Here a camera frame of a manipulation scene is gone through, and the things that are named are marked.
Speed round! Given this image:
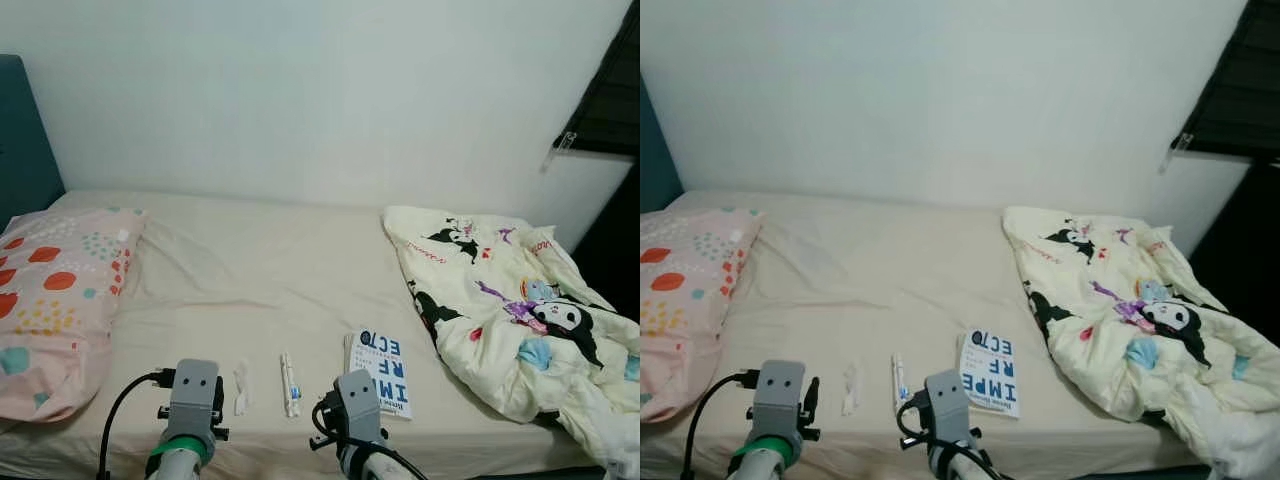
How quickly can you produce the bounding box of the pink strawberry print pillow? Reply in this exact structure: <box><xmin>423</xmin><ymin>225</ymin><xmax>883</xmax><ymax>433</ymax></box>
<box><xmin>0</xmin><ymin>207</ymin><xmax>149</xmax><ymax>423</ymax></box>
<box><xmin>640</xmin><ymin>207</ymin><xmax>766</xmax><ymax>423</ymax></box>

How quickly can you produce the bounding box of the cream sheeted mattress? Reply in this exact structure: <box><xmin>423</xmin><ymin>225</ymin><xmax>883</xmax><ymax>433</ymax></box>
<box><xmin>640</xmin><ymin>190</ymin><xmax>1216</xmax><ymax>480</ymax></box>
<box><xmin>0</xmin><ymin>190</ymin><xmax>601</xmax><ymax>480</ymax></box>

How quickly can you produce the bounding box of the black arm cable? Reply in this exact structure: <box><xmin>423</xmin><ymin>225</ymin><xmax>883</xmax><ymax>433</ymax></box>
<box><xmin>310</xmin><ymin>393</ymin><xmax>431</xmax><ymax>480</ymax></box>
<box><xmin>97</xmin><ymin>370</ymin><xmax>176</xmax><ymax>480</ymax></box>
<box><xmin>897</xmin><ymin>393</ymin><xmax>1021</xmax><ymax>480</ymax></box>
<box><xmin>680</xmin><ymin>370</ymin><xmax>761</xmax><ymax>480</ymax></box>

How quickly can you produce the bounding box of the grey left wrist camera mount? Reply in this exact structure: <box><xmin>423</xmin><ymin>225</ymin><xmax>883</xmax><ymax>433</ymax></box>
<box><xmin>168</xmin><ymin>358</ymin><xmax>221</xmax><ymax>433</ymax></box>
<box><xmin>750</xmin><ymin>360</ymin><xmax>806</xmax><ymax>436</ymax></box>

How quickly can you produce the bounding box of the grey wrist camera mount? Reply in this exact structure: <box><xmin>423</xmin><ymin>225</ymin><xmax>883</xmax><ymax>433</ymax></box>
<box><xmin>168</xmin><ymin>358</ymin><xmax>221</xmax><ymax>433</ymax></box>
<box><xmin>750</xmin><ymin>360</ymin><xmax>806</xmax><ymax>436</ymax></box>
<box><xmin>333</xmin><ymin>370</ymin><xmax>384</xmax><ymax>446</ymax></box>
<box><xmin>925</xmin><ymin>370</ymin><xmax>976</xmax><ymax>446</ymax></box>

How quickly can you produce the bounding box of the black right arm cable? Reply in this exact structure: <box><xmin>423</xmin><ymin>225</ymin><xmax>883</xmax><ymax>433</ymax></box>
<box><xmin>310</xmin><ymin>393</ymin><xmax>431</xmax><ymax>480</ymax></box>
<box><xmin>897</xmin><ymin>393</ymin><xmax>1021</xmax><ymax>480</ymax></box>

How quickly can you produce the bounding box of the white book blue lettering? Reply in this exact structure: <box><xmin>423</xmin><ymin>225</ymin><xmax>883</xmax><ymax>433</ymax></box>
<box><xmin>343</xmin><ymin>330</ymin><xmax>413</xmax><ymax>421</ymax></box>
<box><xmin>957</xmin><ymin>328</ymin><xmax>1023</xmax><ymax>419</ymax></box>

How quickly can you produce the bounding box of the clear blind wand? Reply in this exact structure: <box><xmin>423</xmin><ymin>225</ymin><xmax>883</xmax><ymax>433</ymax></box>
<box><xmin>545</xmin><ymin>133</ymin><xmax>578</xmax><ymax>171</ymax></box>
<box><xmin>1160</xmin><ymin>133</ymin><xmax>1194</xmax><ymax>173</ymax></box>

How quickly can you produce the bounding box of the dark window blind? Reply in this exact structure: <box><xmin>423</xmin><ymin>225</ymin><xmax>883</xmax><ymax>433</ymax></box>
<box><xmin>1180</xmin><ymin>0</ymin><xmax>1280</xmax><ymax>161</ymax></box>
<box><xmin>555</xmin><ymin>0</ymin><xmax>641</xmax><ymax>156</ymax></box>

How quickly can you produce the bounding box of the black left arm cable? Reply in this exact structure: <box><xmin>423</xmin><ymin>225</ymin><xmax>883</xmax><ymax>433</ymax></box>
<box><xmin>97</xmin><ymin>370</ymin><xmax>176</xmax><ymax>480</ymax></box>
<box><xmin>680</xmin><ymin>370</ymin><xmax>761</xmax><ymax>480</ymax></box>

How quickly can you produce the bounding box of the cream cartoon print duvet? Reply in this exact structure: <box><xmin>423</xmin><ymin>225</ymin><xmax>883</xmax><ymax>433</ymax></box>
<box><xmin>383</xmin><ymin>205</ymin><xmax>641</xmax><ymax>480</ymax></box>
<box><xmin>1003</xmin><ymin>205</ymin><xmax>1280</xmax><ymax>480</ymax></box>

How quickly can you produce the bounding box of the white squeeze tube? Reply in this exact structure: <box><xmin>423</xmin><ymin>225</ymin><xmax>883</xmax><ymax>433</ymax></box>
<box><xmin>892</xmin><ymin>352</ymin><xmax>913</xmax><ymax>416</ymax></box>
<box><xmin>280</xmin><ymin>351</ymin><xmax>301</xmax><ymax>418</ymax></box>

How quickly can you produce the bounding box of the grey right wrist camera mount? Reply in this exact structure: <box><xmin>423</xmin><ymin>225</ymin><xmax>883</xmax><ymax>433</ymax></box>
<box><xmin>925</xmin><ymin>370</ymin><xmax>976</xmax><ymax>446</ymax></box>
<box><xmin>333</xmin><ymin>370</ymin><xmax>384</xmax><ymax>446</ymax></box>

